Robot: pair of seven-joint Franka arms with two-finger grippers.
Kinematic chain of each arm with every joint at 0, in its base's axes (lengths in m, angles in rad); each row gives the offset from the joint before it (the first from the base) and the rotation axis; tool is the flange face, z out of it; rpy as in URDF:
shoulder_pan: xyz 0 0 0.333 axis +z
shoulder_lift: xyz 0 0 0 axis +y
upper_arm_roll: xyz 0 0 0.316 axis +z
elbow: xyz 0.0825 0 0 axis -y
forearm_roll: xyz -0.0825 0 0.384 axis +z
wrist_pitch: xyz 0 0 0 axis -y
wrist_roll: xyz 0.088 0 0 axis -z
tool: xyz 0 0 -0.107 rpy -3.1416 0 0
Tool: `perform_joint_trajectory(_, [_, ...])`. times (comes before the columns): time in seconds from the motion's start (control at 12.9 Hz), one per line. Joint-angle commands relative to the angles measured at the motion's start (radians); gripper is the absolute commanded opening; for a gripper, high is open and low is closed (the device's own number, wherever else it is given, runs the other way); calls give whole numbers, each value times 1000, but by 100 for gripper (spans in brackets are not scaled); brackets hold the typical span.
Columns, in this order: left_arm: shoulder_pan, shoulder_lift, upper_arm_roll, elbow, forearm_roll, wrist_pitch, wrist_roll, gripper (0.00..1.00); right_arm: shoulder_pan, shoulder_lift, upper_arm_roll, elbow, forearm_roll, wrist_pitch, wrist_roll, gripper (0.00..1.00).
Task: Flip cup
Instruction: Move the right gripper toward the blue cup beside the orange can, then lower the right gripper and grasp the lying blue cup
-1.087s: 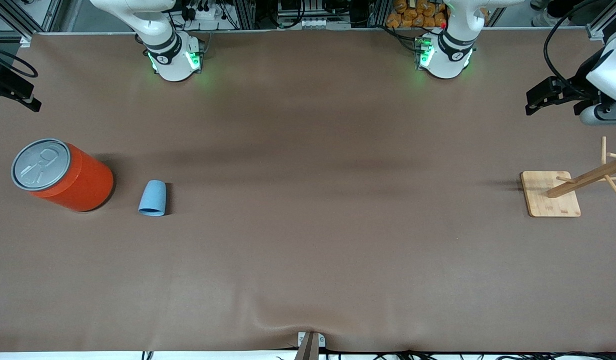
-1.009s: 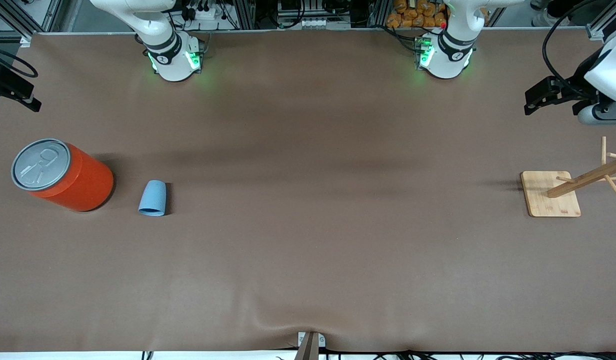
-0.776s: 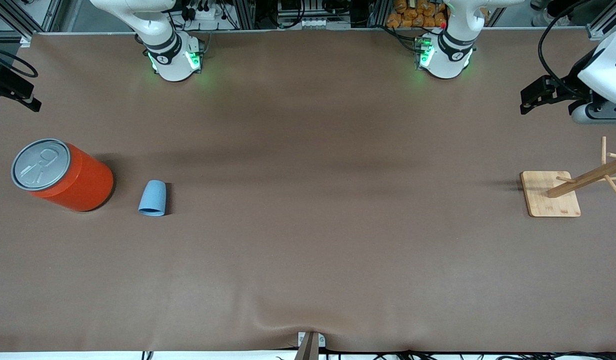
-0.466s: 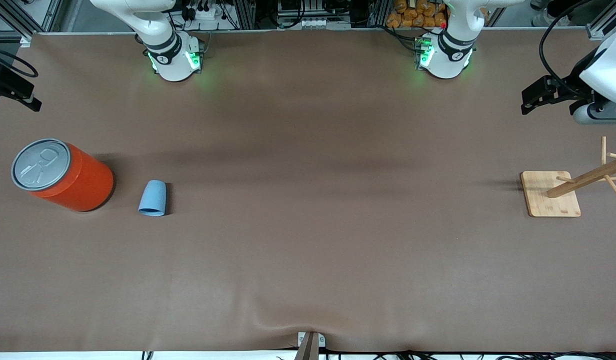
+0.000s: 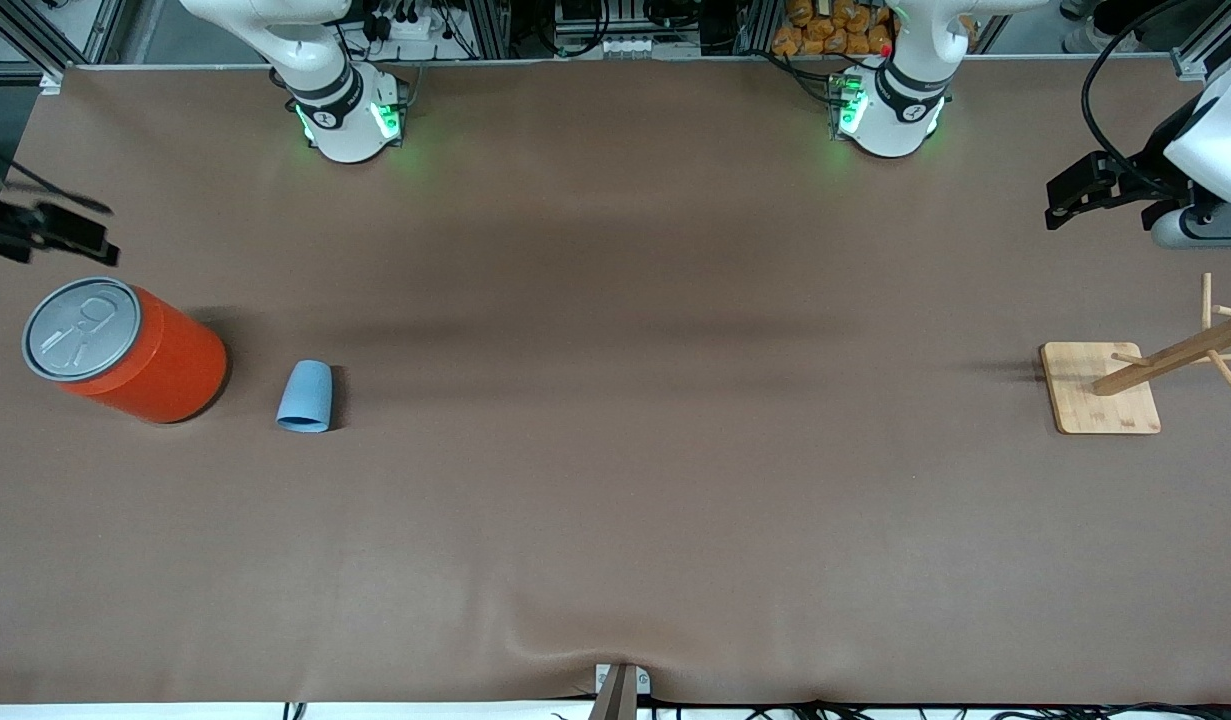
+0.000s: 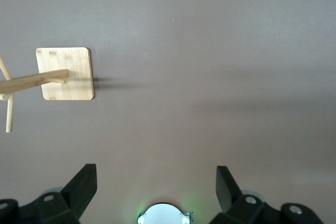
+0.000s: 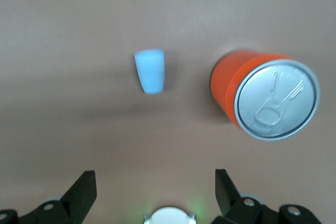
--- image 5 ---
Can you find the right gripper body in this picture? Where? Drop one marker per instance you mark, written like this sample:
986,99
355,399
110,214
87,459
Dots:
3,229

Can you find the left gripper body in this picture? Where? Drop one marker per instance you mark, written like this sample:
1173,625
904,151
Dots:
1147,174

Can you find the light blue cup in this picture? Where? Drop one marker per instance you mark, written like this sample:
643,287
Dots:
307,395

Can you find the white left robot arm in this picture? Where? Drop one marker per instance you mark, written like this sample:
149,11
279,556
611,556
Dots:
900,120

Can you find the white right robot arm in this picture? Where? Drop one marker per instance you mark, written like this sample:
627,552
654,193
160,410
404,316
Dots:
345,130

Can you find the bamboo cup rack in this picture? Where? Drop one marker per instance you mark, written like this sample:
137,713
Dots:
1095,400

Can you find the orange can grey lid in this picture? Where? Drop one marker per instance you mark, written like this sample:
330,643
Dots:
125,350

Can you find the white shoe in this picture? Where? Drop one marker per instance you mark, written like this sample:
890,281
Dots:
1090,38

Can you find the bag of oranges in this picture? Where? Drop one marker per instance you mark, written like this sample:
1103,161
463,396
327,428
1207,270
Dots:
835,30

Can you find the white power strip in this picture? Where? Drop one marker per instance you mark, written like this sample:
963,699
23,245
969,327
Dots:
403,25

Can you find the white terminal block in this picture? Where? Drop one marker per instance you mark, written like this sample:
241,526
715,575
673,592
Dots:
627,45

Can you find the brown table mat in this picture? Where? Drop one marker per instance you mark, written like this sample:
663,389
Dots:
615,500

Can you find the brown pole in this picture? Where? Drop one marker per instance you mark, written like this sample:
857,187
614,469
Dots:
615,700

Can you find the grey metal bracket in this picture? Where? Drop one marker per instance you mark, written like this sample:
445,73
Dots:
643,680

